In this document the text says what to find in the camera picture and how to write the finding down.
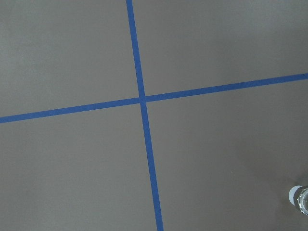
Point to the white and chrome PPR valve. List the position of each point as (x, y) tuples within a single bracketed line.
[(298, 197)]

